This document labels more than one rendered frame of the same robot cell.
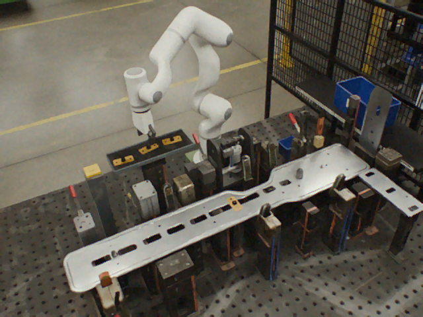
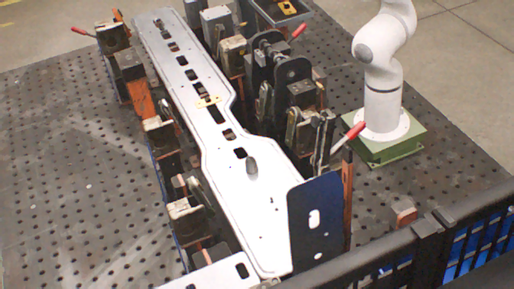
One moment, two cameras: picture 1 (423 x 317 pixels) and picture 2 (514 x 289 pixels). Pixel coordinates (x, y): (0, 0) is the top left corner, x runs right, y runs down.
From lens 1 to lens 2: 2.04 m
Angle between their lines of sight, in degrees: 69
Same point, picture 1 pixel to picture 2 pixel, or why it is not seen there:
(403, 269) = not seen: outside the picture
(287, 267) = not seen: hidden behind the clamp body
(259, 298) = (144, 189)
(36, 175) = (473, 58)
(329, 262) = (175, 271)
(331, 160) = not seen: hidden behind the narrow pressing
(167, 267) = (125, 54)
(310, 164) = (280, 186)
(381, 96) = (313, 192)
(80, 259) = (164, 12)
